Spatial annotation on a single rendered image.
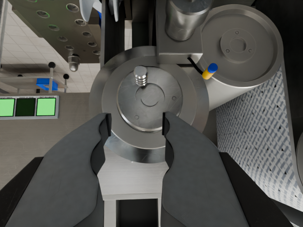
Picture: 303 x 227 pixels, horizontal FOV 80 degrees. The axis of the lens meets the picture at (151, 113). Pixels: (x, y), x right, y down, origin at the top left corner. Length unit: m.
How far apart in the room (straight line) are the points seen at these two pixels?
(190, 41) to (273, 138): 0.18
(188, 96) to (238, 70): 0.08
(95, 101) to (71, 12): 0.27
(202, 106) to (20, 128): 0.55
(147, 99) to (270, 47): 0.19
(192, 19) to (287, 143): 0.20
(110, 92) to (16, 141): 0.48
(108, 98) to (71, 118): 0.38
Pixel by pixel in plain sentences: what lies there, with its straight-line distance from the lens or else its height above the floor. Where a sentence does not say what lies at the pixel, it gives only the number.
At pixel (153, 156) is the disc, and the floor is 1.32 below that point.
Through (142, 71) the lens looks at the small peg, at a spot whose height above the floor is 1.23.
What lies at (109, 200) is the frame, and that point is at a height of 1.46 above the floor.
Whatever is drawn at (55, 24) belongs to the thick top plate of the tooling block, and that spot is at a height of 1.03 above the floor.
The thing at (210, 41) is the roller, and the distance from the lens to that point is 0.28.
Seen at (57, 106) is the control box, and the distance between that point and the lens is 0.61.
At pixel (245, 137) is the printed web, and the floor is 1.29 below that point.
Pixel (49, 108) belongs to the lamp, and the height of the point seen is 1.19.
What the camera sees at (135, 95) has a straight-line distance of 0.21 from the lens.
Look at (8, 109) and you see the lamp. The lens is 0.68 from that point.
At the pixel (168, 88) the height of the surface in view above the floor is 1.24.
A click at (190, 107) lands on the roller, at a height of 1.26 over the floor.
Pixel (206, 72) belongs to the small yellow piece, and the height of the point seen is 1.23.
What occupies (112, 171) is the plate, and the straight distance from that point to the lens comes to 0.56.
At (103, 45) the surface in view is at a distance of 0.27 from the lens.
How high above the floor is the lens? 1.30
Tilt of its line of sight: 9 degrees down
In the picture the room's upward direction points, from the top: 179 degrees clockwise
